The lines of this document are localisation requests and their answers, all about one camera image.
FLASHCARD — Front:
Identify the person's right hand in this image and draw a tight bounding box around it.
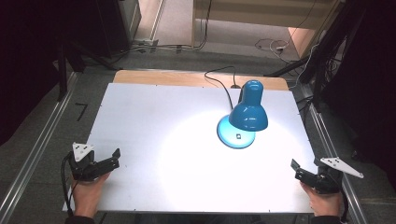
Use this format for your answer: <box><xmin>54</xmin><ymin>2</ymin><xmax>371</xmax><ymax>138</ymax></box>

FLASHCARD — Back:
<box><xmin>300</xmin><ymin>181</ymin><xmax>343</xmax><ymax>217</ymax></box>

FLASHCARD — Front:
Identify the black metal stand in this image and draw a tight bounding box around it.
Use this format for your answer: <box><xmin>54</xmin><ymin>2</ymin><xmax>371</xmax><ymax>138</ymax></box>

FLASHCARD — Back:
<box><xmin>52</xmin><ymin>36</ymin><xmax>120</xmax><ymax>102</ymax></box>
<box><xmin>264</xmin><ymin>0</ymin><xmax>365</xmax><ymax>110</ymax></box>

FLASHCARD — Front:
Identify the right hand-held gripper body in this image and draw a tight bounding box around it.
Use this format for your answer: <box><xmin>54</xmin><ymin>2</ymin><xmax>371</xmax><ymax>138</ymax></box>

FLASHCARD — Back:
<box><xmin>312</xmin><ymin>157</ymin><xmax>365</xmax><ymax>195</ymax></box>

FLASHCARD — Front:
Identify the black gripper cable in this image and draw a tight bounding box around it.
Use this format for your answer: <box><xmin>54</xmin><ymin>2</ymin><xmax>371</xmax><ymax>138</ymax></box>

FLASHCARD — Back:
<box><xmin>61</xmin><ymin>152</ymin><xmax>79</xmax><ymax>217</ymax></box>
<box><xmin>339</xmin><ymin>188</ymin><xmax>350</xmax><ymax>223</ymax></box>

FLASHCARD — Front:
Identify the person's left hand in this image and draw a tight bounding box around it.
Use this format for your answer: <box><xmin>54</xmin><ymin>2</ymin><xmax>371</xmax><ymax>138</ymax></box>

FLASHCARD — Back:
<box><xmin>71</xmin><ymin>172</ymin><xmax>112</xmax><ymax>219</ymax></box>

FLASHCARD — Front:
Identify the aluminium frame rail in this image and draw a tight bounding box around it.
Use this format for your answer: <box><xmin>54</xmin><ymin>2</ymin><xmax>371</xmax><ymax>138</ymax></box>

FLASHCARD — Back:
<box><xmin>300</xmin><ymin>83</ymin><xmax>370</xmax><ymax>224</ymax></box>
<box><xmin>0</xmin><ymin>72</ymin><xmax>79</xmax><ymax>224</ymax></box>

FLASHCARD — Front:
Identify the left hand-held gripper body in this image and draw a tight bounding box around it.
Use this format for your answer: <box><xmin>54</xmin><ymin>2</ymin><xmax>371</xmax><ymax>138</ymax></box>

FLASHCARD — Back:
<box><xmin>67</xmin><ymin>142</ymin><xmax>108</xmax><ymax>182</ymax></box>

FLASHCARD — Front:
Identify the blue desk lamp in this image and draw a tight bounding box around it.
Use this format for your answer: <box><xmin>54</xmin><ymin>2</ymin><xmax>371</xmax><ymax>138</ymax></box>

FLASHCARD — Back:
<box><xmin>216</xmin><ymin>79</ymin><xmax>269</xmax><ymax>150</ymax></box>

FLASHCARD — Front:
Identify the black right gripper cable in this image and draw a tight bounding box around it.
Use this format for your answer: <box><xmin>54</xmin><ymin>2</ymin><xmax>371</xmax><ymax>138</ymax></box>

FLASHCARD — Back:
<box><xmin>339</xmin><ymin>188</ymin><xmax>350</xmax><ymax>223</ymax></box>

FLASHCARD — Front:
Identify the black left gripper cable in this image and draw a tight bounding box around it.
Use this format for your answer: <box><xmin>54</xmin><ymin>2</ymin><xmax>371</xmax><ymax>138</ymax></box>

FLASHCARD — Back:
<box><xmin>61</xmin><ymin>152</ymin><xmax>79</xmax><ymax>217</ymax></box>

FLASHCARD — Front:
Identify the black cabinet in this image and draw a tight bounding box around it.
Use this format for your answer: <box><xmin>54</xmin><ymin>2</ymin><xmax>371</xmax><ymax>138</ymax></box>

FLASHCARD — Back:
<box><xmin>92</xmin><ymin>0</ymin><xmax>143</xmax><ymax>59</ymax></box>

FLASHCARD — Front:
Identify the grey power strip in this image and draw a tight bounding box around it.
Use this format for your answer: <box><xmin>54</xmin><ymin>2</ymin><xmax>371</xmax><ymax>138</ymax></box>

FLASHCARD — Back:
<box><xmin>132</xmin><ymin>37</ymin><xmax>161</xmax><ymax>49</ymax></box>

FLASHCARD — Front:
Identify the black lamp cable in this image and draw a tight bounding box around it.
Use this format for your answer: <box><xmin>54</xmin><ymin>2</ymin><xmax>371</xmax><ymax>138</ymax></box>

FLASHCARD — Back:
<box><xmin>204</xmin><ymin>65</ymin><xmax>242</xmax><ymax>110</ymax></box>

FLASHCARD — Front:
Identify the white floor cable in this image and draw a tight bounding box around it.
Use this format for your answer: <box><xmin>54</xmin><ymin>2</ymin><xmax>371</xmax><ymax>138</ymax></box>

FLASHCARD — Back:
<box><xmin>254</xmin><ymin>37</ymin><xmax>292</xmax><ymax>57</ymax></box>

